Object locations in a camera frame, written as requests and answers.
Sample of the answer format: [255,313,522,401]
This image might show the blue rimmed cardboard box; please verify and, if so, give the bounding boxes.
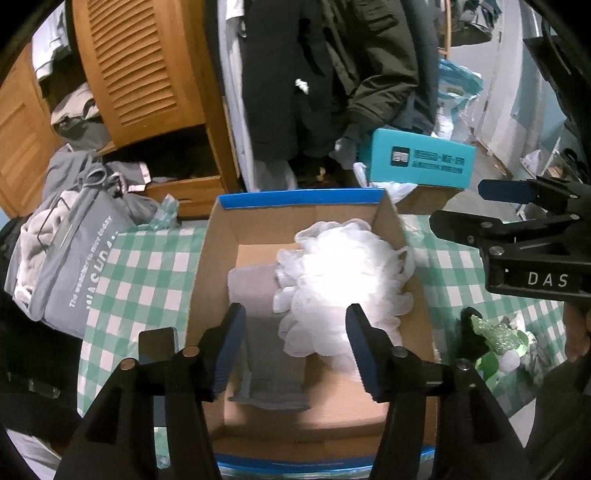
[187,188,439,472]

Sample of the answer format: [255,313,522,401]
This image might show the green checkered tablecloth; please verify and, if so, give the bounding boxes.
[78,215,573,480]

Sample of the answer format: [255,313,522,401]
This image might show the wooden wardrobe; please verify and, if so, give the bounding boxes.
[0,0,245,221]

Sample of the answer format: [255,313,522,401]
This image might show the dark olive hanging jacket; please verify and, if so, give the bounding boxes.
[323,0,440,145]

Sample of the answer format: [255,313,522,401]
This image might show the grey folded towel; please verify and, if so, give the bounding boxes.
[226,263,311,412]

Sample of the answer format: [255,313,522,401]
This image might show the white mesh bath loofah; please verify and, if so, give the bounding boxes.
[273,219,416,384]

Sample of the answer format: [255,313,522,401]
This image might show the louvered wooden wardrobe door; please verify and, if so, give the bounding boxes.
[71,0,208,149]

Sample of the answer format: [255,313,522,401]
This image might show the teal box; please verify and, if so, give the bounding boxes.
[368,128,477,191]

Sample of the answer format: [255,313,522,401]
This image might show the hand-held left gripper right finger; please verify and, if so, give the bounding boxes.
[345,302,529,480]

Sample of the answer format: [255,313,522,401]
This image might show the black hanging coat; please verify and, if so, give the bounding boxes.
[240,0,345,163]

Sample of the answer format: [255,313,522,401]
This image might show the person's right hand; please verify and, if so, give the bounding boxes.
[563,304,591,364]

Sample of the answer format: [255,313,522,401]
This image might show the folded grey clothes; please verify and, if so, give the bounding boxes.
[49,82,112,152]

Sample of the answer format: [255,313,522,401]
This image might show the grey fuzzy cloth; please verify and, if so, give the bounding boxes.
[517,337,551,387]

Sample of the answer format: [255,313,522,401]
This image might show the black garment pile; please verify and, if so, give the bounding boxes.
[0,291,88,432]

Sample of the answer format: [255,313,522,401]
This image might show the wooden drawer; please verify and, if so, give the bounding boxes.
[143,175,228,219]

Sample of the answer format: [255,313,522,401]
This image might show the beige garment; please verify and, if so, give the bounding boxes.
[4,212,52,311]

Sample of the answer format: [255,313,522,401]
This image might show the grey printed tote bag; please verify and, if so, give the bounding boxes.
[28,185,139,335]

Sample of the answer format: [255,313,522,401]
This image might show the grey hooded sweatshirt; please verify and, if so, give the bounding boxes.
[44,148,153,217]

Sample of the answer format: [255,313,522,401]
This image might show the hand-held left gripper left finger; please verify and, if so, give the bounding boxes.
[55,302,247,480]

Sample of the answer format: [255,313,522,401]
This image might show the white hanging garment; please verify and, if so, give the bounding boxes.
[217,0,297,192]

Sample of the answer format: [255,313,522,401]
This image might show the plain cardboard box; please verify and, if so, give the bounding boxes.
[394,185,466,216]

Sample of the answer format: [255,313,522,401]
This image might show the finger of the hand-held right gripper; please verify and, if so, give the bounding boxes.
[429,210,561,259]
[478,176,591,220]

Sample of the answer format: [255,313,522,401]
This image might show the black soft item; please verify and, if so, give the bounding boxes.
[455,306,485,365]

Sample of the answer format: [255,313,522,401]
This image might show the blue and white plastic bag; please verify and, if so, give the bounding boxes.
[434,59,484,140]

